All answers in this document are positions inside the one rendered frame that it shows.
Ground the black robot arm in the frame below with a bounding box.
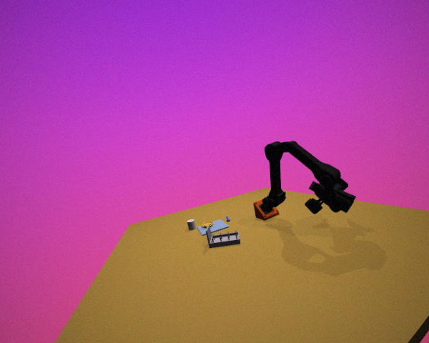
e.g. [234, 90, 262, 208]
[259, 141, 356, 215]

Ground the grey dish rack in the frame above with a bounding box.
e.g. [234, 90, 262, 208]
[206, 224, 240, 248]

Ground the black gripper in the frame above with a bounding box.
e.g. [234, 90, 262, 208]
[305, 178, 348, 214]

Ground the yellow round plate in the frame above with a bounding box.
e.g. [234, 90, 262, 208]
[201, 222, 214, 229]

